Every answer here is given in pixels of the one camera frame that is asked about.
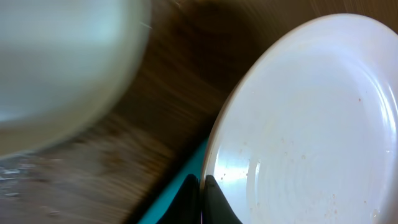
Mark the white plate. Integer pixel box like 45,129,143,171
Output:
203,14,397,223
1,0,151,157

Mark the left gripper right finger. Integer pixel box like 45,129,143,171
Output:
202,175,242,224

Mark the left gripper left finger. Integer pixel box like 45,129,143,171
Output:
157,174,201,224

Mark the teal plastic tray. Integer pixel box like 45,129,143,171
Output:
138,139,208,224

